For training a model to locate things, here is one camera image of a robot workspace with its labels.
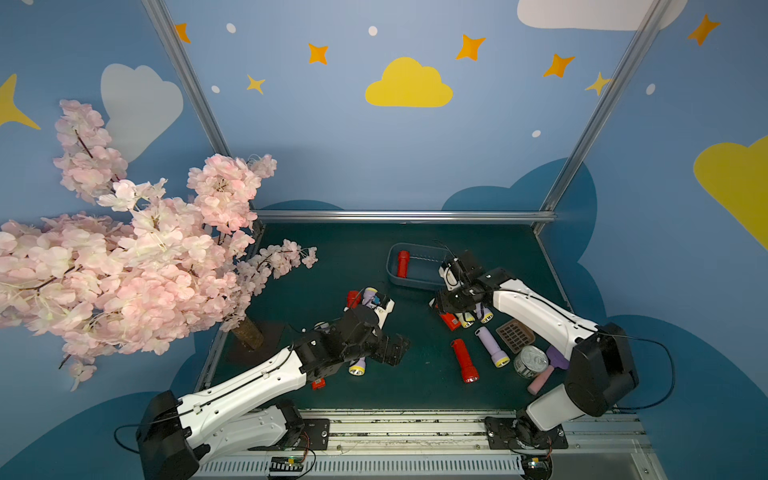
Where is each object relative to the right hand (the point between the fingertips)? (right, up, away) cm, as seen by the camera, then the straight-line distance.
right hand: (444, 302), depth 87 cm
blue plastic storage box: (-3, +11, +23) cm, 26 cm away
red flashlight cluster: (-11, +11, +20) cm, 26 cm away
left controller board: (-42, -38, -14) cm, 59 cm away
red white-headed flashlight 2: (+4, -7, +5) cm, 10 cm away
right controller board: (+20, -39, -14) cm, 46 cm away
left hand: (-14, -6, -13) cm, 20 cm away
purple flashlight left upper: (-24, 0, +18) cm, 30 cm away
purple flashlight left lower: (-25, -18, -5) cm, 32 cm away
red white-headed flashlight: (-36, -21, -7) cm, 42 cm away
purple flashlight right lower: (+15, -16, -3) cm, 22 cm away
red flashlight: (-29, -1, +13) cm, 31 cm away
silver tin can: (+22, -15, -7) cm, 28 cm away
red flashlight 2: (+6, -19, -5) cm, 20 cm away
